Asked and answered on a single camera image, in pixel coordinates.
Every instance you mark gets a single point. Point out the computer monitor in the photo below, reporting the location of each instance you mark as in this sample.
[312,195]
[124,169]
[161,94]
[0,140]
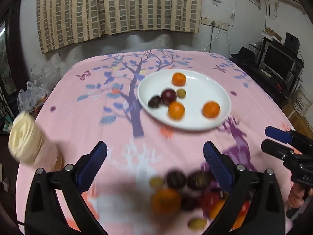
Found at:
[278,60]

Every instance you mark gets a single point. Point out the white plate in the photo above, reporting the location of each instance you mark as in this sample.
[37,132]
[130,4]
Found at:
[195,90]

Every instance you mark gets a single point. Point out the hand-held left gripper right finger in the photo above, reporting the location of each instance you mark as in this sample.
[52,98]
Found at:
[217,166]

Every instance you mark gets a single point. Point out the white bucket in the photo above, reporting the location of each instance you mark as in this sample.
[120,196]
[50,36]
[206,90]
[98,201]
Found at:
[303,100]

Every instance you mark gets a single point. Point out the pink printed tablecloth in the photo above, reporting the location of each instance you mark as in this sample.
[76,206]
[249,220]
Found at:
[97,117]

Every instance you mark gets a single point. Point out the dark brown round fruit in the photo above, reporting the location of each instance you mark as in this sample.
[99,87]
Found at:
[154,102]
[176,179]
[189,203]
[198,180]

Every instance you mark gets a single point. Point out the small yellow-green fruit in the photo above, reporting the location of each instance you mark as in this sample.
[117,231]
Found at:
[156,182]
[196,224]

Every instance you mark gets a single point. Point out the person's right hand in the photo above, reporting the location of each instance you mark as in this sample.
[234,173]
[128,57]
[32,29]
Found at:
[296,195]

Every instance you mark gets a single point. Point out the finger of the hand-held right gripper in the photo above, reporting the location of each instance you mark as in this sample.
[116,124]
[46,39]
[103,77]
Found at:
[277,133]
[273,148]

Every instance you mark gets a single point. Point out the white wall outlet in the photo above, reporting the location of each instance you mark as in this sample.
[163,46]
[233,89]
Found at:
[205,20]

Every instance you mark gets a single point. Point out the dark red plum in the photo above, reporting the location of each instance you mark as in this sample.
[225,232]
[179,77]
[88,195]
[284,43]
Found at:
[168,97]

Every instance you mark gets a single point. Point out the small green fruit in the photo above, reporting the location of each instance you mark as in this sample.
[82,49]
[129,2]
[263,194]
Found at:
[181,93]

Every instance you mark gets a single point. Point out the yellowish orange mandarin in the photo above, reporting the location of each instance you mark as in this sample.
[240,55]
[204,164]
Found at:
[217,209]

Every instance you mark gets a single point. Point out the beige checked curtain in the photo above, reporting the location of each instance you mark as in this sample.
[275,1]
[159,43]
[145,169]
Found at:
[151,5]
[68,12]

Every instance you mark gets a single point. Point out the clear plastic bag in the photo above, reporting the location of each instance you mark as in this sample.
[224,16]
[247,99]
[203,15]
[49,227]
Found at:
[49,72]

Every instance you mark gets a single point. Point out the black speaker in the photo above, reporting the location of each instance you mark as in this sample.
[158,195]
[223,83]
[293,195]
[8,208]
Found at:
[292,41]

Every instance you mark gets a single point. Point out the glass jar with cream lid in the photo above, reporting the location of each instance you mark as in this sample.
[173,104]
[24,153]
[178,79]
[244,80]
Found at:
[24,137]

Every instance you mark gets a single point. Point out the red round fruit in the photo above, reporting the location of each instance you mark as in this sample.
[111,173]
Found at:
[245,206]
[210,199]

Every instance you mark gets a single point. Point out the large orange mandarin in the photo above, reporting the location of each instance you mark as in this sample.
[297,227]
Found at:
[166,200]

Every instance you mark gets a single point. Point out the black hat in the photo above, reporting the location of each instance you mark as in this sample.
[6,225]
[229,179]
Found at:
[244,53]

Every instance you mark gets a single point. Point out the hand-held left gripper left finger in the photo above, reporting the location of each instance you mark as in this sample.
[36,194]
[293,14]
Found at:
[94,166]

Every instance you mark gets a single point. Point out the white power strip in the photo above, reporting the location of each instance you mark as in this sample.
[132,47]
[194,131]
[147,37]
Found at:
[219,25]

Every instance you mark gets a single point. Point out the white plastic bag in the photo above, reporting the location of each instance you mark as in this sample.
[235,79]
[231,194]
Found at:
[29,95]

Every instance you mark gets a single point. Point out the cardboard box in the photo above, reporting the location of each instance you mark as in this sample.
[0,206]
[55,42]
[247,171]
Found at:
[272,33]

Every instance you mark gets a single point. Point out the dark wooden cabinet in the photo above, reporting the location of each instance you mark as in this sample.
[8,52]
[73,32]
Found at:
[12,53]

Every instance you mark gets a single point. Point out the black media stand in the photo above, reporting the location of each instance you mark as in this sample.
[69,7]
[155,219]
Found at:
[266,80]

